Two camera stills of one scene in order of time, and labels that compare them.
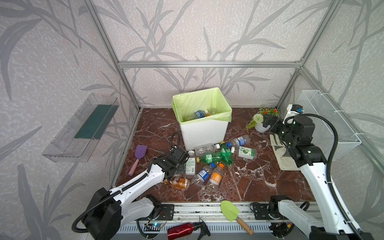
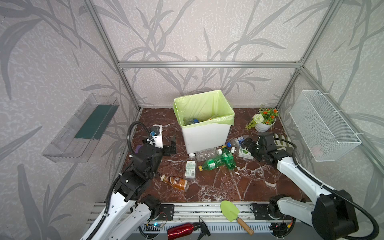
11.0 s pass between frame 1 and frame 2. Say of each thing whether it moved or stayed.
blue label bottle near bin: stayed
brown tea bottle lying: stayed
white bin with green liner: stayed
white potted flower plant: stayed
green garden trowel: stayed
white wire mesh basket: stayed
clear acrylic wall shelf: stayed
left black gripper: moved
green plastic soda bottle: moved
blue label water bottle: moved
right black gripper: moved
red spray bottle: stayed
